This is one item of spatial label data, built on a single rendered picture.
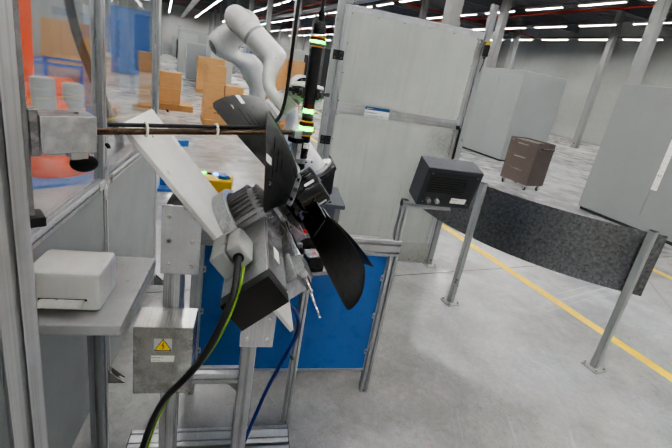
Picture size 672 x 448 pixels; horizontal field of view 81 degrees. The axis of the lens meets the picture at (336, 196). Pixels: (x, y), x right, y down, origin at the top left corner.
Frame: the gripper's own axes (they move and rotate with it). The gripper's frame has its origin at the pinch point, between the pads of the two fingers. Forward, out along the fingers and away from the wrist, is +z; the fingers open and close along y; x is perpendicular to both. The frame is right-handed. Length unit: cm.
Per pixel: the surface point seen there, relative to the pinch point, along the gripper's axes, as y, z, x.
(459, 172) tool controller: -71, -29, -25
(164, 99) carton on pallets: 223, -894, -122
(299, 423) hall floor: -18, -16, -147
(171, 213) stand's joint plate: 34, 19, -34
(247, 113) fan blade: 17.4, 0.2, -8.4
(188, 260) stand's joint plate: 29, 19, -47
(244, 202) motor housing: 15.9, 15.5, -30.4
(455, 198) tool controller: -74, -32, -37
